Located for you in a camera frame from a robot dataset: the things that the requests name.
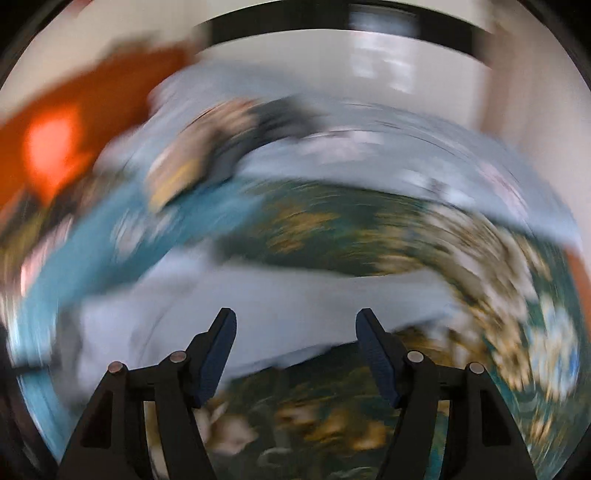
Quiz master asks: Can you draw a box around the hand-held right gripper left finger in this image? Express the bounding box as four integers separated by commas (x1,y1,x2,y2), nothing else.
58,308,238,480

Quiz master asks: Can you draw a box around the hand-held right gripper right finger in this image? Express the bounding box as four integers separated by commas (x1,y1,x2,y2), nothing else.
355,308,539,480

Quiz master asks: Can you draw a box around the pale blue garment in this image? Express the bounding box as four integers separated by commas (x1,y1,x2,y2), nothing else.
76,256,460,393

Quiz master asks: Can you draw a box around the teal floral blanket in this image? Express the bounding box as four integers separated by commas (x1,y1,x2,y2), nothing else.
9,178,583,480

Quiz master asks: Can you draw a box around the beige printed garment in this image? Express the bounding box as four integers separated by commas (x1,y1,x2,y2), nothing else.
145,99,262,210

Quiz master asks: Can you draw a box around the dark grey garment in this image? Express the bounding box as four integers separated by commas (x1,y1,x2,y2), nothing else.
208,95,326,183

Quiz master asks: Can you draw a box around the orange cloth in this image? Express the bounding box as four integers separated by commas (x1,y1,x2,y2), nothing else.
0,39,197,210

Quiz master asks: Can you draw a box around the white and black wardrobe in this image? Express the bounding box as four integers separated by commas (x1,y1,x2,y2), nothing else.
198,0,509,134

